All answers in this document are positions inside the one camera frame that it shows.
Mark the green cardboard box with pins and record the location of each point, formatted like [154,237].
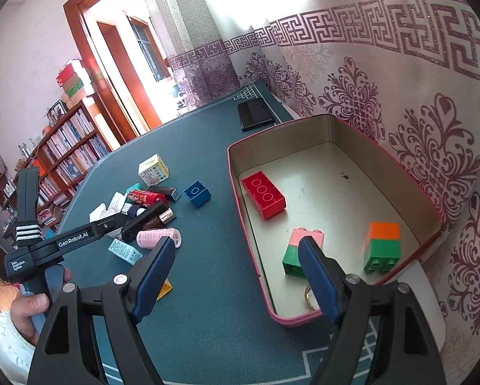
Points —
[76,85]

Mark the teal floss container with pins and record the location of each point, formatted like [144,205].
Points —
[127,190]

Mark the navy blue bottle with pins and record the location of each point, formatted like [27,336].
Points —
[135,211]

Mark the person's left hand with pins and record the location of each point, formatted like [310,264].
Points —
[25,313]

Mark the pink rimmed cardboard box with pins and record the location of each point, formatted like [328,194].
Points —
[344,192]

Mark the small wooden shelf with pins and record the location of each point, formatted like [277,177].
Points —
[1,184]

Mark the black tube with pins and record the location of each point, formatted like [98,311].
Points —
[162,190]

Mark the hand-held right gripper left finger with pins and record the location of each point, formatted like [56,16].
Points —
[155,272]

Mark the beige cardboard box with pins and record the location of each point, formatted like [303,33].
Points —
[79,97]

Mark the person's left forearm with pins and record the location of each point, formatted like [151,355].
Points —
[3,353]

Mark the wooden bookshelf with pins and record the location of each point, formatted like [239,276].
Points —
[71,136]

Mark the white cup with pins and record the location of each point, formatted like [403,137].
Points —
[117,201]

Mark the brown cosmetic tube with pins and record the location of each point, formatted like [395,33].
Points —
[160,218]

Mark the yellow and white medicine box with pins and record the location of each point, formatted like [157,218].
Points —
[153,170]

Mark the black phone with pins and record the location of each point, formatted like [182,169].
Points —
[256,114]

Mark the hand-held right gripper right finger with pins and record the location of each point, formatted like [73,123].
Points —
[316,276]

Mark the blue building block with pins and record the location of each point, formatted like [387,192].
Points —
[198,194]

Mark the orange and green building block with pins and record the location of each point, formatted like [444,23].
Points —
[382,244]

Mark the pink and green building block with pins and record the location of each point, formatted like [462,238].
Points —
[294,256]

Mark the purple patterned curtain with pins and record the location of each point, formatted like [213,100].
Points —
[184,28]

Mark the red building block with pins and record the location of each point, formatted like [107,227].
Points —
[264,194]

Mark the red printed can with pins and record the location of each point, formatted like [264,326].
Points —
[145,198]

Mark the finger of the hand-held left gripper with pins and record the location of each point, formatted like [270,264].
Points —
[109,223]

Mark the yellow card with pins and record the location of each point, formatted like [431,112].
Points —
[166,288]

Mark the photo frame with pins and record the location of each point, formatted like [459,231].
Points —
[57,110]

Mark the black comb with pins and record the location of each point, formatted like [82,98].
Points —
[143,219]

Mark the green desktop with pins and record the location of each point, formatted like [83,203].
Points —
[208,248]

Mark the light blue packet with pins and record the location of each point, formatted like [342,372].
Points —
[123,250]

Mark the wooden door frame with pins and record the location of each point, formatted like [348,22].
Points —
[79,28]

